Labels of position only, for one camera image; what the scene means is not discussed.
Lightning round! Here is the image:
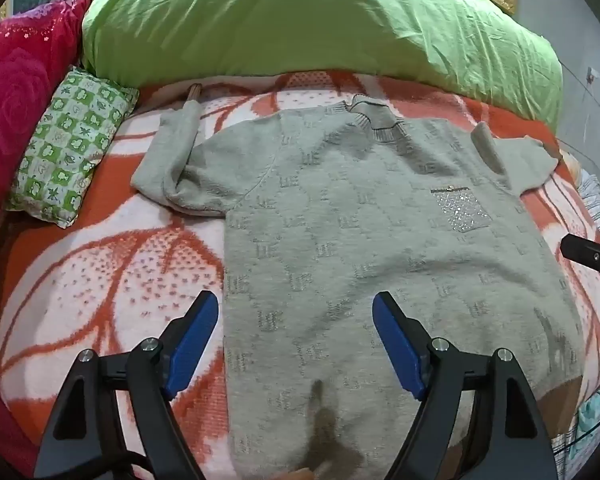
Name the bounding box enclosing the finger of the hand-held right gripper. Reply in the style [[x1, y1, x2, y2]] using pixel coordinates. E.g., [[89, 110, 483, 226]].
[[560, 234, 600, 283]]

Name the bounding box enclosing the red rose blanket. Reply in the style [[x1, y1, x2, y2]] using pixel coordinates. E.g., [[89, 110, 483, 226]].
[[0, 0, 92, 306]]

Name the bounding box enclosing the orange white floral blanket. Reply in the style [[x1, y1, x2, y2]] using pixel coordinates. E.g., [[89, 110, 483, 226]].
[[0, 71, 600, 480]]

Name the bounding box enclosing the green landscape wall picture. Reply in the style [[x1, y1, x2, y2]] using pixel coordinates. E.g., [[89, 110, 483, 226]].
[[0, 0, 81, 18]]

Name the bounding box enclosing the striped cloth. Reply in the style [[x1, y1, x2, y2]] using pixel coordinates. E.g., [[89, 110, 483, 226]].
[[575, 167, 600, 251]]

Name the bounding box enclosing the green quilt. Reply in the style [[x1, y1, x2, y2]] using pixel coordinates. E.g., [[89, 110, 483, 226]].
[[81, 0, 565, 133]]

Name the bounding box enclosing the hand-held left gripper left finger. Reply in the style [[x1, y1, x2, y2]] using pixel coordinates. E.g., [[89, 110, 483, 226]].
[[32, 290, 221, 480]]

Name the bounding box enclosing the grey knitted sweater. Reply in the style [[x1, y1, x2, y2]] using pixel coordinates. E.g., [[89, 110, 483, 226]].
[[131, 94, 586, 480]]

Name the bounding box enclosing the teal cloth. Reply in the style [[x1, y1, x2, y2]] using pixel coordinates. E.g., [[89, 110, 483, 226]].
[[565, 390, 600, 471]]

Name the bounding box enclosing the green white patterned pillow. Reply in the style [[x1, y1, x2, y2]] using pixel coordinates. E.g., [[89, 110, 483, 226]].
[[5, 66, 140, 229]]

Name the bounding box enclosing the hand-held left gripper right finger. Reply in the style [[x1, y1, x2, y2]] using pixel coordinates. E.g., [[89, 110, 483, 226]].
[[371, 290, 558, 480]]

